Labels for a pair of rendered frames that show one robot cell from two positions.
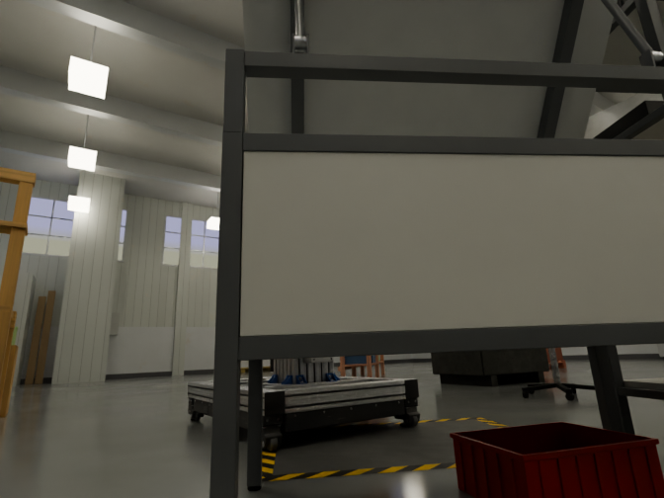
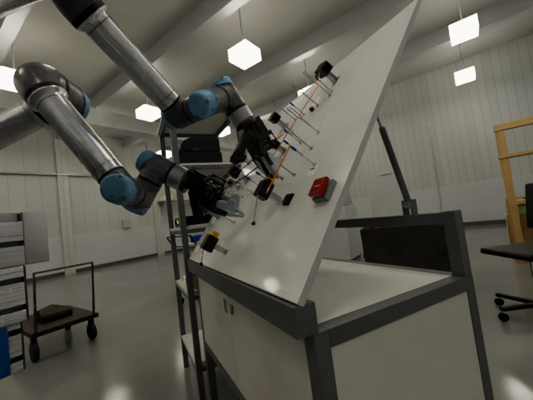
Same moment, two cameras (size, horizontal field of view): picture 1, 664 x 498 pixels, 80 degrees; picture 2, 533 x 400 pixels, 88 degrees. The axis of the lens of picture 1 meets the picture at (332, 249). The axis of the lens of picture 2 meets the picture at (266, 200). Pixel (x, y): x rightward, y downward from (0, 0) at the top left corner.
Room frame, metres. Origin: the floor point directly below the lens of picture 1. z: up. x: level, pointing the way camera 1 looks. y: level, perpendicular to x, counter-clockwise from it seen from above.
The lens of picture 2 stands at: (1.56, 0.80, 1.05)
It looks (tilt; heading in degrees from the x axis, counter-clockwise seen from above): 4 degrees up; 249
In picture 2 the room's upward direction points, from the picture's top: 7 degrees counter-clockwise
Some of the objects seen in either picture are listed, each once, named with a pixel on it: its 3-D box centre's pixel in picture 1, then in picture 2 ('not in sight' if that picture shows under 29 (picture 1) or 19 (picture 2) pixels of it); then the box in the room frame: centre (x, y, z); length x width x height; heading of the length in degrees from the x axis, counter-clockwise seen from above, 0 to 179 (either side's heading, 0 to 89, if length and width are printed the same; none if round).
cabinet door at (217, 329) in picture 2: not in sight; (215, 317); (1.38, -0.59, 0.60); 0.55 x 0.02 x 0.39; 96
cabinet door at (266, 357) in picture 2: not in sight; (263, 367); (1.33, -0.04, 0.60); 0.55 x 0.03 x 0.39; 96
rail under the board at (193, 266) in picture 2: not in sight; (222, 278); (1.37, -0.31, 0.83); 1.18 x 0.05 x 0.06; 96
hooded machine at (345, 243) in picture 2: not in sight; (336, 221); (-1.70, -3.99, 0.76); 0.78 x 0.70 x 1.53; 32
